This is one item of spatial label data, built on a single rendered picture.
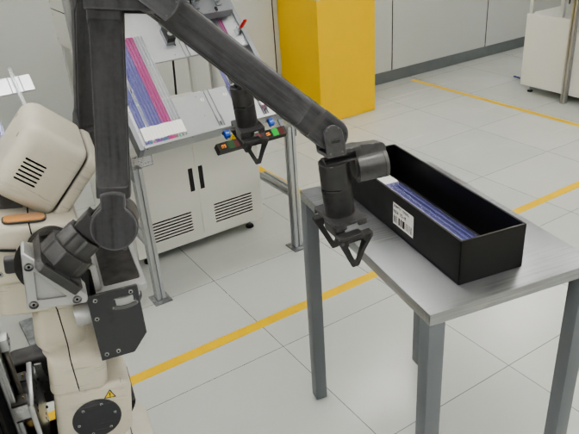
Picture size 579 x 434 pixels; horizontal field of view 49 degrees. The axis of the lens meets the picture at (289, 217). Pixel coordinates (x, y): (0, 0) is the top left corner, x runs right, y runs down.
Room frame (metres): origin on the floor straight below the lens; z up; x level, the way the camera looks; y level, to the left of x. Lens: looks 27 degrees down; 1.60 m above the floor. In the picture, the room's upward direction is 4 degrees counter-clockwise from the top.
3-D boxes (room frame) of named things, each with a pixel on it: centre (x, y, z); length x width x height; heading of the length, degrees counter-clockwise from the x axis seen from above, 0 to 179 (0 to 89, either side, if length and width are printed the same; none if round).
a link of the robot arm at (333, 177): (1.07, -0.09, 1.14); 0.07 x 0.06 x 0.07; 102
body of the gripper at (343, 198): (1.07, -0.09, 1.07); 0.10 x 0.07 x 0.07; 21
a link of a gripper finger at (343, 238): (1.04, -0.11, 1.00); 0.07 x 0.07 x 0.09; 21
